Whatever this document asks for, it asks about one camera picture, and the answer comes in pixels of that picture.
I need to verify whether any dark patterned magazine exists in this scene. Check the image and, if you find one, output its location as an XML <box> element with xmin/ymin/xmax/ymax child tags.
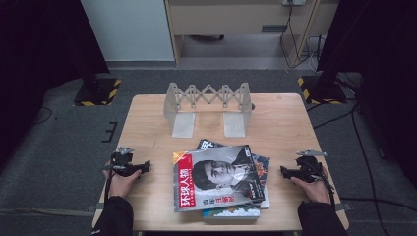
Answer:
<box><xmin>195</xmin><ymin>138</ymin><xmax>271</xmax><ymax>199</ymax></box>

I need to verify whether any light wooden desk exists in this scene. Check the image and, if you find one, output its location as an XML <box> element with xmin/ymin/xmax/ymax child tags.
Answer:
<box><xmin>163</xmin><ymin>0</ymin><xmax>340</xmax><ymax>69</ymax></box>

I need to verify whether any thin black floor cable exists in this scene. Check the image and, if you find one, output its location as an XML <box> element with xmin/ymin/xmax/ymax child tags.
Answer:
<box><xmin>338</xmin><ymin>196</ymin><xmax>417</xmax><ymax>213</ymax></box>

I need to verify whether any person's right hand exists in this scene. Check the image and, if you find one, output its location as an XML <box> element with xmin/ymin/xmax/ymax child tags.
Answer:
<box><xmin>289</xmin><ymin>166</ymin><xmax>331</xmax><ymax>205</ymax></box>

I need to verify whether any grey portrait magazine red label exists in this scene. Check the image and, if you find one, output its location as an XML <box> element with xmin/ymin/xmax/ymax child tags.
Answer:
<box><xmin>172</xmin><ymin>144</ymin><xmax>267</xmax><ymax>213</ymax></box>

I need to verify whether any looped black floor cable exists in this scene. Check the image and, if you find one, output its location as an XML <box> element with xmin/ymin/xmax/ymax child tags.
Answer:
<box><xmin>32</xmin><ymin>106</ymin><xmax>54</xmax><ymax>126</ymax></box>

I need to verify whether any black hanging cable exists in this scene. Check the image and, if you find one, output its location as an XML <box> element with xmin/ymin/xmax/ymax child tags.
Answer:
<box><xmin>279</xmin><ymin>3</ymin><xmax>317</xmax><ymax>70</ymax></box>

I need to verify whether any thick blue and white book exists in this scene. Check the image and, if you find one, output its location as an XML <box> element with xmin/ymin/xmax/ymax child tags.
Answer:
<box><xmin>202</xmin><ymin>203</ymin><xmax>262</xmax><ymax>220</ymax></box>

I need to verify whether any white cable bundle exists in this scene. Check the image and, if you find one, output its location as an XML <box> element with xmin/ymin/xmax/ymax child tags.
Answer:
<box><xmin>304</xmin><ymin>33</ymin><xmax>326</xmax><ymax>73</ymax></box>

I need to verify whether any long black floor cable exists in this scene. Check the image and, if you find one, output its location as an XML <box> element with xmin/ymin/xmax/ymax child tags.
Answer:
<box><xmin>349</xmin><ymin>103</ymin><xmax>384</xmax><ymax>236</ymax></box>

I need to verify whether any person's left hand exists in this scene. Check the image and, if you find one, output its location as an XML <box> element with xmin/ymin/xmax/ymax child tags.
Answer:
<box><xmin>102</xmin><ymin>160</ymin><xmax>143</xmax><ymax>200</ymax></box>

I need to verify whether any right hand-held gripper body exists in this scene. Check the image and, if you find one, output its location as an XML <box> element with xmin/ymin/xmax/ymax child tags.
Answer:
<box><xmin>288</xmin><ymin>148</ymin><xmax>328</xmax><ymax>184</ymax></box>

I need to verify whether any short black floor cable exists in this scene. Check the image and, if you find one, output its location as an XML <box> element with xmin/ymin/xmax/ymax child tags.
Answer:
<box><xmin>312</xmin><ymin>103</ymin><xmax>359</xmax><ymax>130</ymax></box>

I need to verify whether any grey tape piece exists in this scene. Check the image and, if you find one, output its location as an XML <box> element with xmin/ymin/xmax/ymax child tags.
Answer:
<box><xmin>87</xmin><ymin>202</ymin><xmax>106</xmax><ymax>213</ymax></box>
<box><xmin>333</xmin><ymin>201</ymin><xmax>354</xmax><ymax>212</ymax></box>

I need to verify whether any right hand-held gripper black cable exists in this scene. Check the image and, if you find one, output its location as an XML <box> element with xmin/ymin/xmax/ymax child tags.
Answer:
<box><xmin>310</xmin><ymin>161</ymin><xmax>336</xmax><ymax>210</ymax></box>

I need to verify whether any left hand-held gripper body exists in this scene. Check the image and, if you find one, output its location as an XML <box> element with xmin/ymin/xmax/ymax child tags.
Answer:
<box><xmin>104</xmin><ymin>146</ymin><xmax>146</xmax><ymax>178</ymax></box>

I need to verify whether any black curtain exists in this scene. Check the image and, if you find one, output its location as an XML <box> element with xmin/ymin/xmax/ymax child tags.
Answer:
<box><xmin>0</xmin><ymin>0</ymin><xmax>111</xmax><ymax>166</ymax></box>
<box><xmin>316</xmin><ymin>0</ymin><xmax>417</xmax><ymax>181</ymax></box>

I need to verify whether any black stand with striped base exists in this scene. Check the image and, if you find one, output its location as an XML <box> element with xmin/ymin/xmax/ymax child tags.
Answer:
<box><xmin>73</xmin><ymin>58</ymin><xmax>123</xmax><ymax>108</ymax></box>
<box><xmin>296</xmin><ymin>65</ymin><xmax>348</xmax><ymax>106</ymax></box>

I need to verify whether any dark object under desk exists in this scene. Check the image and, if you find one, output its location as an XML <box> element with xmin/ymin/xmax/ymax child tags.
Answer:
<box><xmin>189</xmin><ymin>33</ymin><xmax>226</xmax><ymax>43</ymax></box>

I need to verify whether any grey metal expandable book rack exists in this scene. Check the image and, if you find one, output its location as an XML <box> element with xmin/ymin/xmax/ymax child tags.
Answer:
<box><xmin>162</xmin><ymin>82</ymin><xmax>256</xmax><ymax>139</ymax></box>

